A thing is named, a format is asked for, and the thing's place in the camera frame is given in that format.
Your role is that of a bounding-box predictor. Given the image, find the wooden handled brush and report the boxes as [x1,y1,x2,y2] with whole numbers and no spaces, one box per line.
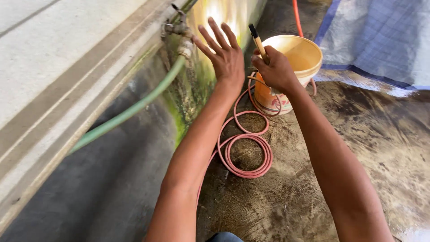
[248,24,270,65]

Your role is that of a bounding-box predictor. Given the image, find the person's left hand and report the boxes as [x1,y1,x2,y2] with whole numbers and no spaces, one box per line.
[192,17,246,89]

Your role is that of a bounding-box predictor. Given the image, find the green hose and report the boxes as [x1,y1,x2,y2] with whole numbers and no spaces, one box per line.
[69,55,186,154]

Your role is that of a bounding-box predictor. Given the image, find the metal water tap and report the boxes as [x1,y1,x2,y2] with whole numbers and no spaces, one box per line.
[161,3,195,60]

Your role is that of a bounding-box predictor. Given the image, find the person's right hand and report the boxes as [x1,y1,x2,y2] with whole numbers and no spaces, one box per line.
[251,45,300,95]

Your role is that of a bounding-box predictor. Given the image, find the person's blue jeans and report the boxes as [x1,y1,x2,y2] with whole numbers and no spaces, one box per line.
[206,231,244,242]

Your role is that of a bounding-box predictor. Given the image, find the pink coiled hose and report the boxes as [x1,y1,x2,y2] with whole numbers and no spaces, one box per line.
[196,71,317,209]

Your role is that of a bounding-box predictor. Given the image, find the cream plastic bucket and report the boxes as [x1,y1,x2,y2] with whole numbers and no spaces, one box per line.
[254,35,323,116]

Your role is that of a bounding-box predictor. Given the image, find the blue grey tarpaulin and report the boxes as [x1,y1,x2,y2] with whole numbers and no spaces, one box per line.
[313,0,430,98]

